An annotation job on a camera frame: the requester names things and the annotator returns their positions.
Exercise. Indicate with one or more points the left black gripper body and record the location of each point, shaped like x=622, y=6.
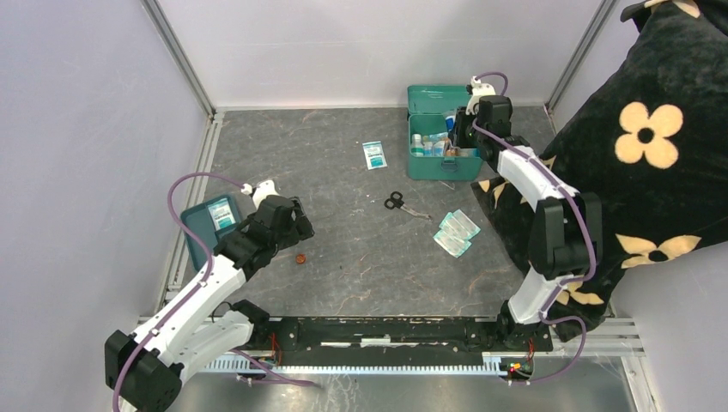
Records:
x=298, y=229

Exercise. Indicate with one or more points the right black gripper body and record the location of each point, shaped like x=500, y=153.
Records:
x=466, y=136

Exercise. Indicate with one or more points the blue cotton swab packet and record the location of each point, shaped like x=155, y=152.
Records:
x=436, y=144

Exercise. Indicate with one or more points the teal plastic tray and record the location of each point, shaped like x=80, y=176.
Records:
x=198, y=220

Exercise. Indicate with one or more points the white pill bottle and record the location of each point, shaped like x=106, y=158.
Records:
x=416, y=145

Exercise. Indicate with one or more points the small teal wipe sachet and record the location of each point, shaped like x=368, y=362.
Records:
x=374, y=155

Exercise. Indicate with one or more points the black handled scissors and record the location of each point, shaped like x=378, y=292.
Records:
x=395, y=201

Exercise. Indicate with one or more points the white blue ointment tube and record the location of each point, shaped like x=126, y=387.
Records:
x=450, y=118

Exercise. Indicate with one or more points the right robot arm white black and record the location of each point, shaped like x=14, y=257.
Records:
x=565, y=237

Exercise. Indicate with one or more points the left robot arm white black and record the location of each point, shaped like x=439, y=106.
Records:
x=148, y=367

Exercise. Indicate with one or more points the green medicine kit box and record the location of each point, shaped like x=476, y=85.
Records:
x=431, y=114

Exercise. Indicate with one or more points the teal label card in tray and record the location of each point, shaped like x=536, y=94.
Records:
x=221, y=214

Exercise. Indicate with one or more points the teal bandage strips stack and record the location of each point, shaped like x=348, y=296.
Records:
x=455, y=233

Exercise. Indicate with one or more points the black floral cloth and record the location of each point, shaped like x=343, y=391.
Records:
x=651, y=143

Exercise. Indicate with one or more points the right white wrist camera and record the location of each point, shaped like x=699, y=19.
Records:
x=477, y=89

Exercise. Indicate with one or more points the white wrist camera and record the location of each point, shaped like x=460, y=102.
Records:
x=259, y=192
x=477, y=89

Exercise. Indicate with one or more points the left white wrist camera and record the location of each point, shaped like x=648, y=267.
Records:
x=259, y=192

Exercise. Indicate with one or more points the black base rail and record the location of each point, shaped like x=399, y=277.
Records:
x=390, y=342

